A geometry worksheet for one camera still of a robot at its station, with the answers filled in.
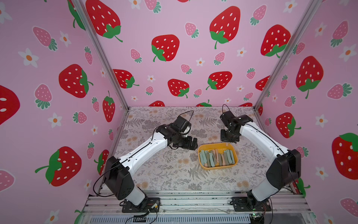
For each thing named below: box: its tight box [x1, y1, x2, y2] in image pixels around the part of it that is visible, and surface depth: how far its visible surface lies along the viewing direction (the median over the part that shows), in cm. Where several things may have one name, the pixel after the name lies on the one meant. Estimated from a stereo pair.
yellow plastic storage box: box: [197, 142, 238, 170], surface depth 92 cm
